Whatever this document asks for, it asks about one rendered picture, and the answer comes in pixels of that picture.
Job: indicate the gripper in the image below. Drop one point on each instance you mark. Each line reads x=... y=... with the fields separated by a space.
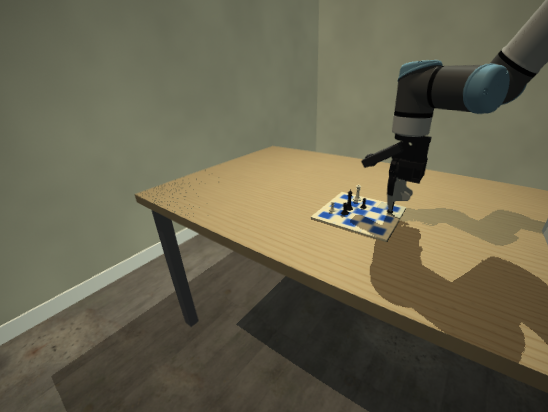
x=413 y=157

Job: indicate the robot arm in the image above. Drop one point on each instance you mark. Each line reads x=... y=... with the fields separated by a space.
x=425 y=85

